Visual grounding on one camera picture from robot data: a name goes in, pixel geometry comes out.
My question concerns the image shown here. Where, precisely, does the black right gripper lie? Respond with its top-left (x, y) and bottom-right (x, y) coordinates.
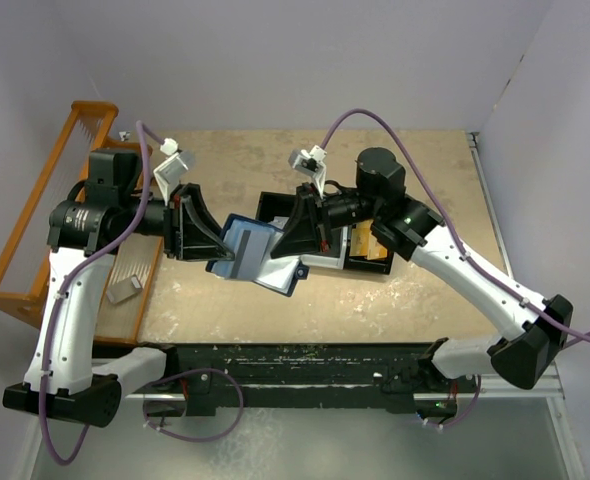
top-left (270, 181), bottom-right (381, 257)

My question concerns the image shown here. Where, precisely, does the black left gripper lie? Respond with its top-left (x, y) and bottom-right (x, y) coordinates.
top-left (120, 181), bottom-right (237, 261)

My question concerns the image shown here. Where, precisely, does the blue leather card holder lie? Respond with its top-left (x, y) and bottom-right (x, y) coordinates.
top-left (206, 214), bottom-right (309, 297)

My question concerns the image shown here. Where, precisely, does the grey card with stripe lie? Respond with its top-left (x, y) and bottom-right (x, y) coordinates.
top-left (231, 229), bottom-right (271, 281)

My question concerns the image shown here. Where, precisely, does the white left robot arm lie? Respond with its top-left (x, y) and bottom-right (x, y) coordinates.
top-left (2, 148), bottom-right (234, 427)

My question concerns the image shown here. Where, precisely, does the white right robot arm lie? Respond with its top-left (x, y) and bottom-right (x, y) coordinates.
top-left (271, 146), bottom-right (573, 391)

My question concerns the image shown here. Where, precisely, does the pile of gold cards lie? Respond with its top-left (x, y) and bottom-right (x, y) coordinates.
top-left (349, 222), bottom-right (388, 261)

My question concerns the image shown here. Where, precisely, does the black bin with gold cards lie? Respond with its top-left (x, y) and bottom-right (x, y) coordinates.
top-left (343, 220), bottom-right (394, 275)

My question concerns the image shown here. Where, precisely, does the white middle bin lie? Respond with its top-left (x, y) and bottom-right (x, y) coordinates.
top-left (301, 226), bottom-right (351, 270)

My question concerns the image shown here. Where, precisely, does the small grey box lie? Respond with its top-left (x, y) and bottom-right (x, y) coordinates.
top-left (106, 275), bottom-right (143, 305)

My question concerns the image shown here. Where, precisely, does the orange wooden rack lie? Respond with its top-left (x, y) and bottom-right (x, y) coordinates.
top-left (0, 100), bottom-right (163, 346)

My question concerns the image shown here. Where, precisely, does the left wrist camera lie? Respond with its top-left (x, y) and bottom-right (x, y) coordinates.
top-left (153, 138), bottom-right (195, 205)

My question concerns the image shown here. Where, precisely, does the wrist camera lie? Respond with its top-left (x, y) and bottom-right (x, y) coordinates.
top-left (153, 138), bottom-right (195, 205)
top-left (288, 145), bottom-right (327, 199)

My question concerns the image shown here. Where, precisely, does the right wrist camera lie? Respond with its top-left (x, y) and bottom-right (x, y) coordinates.
top-left (288, 145), bottom-right (327, 199)

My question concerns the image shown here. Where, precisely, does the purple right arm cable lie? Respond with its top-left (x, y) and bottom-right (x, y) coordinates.
top-left (322, 108), bottom-right (590, 434)

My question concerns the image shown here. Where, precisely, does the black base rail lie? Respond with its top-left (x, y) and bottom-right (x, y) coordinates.
top-left (136, 343), bottom-right (476, 416)

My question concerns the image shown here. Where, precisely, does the aluminium frame rail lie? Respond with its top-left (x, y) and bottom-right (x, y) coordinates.
top-left (126, 366), bottom-right (565, 401)

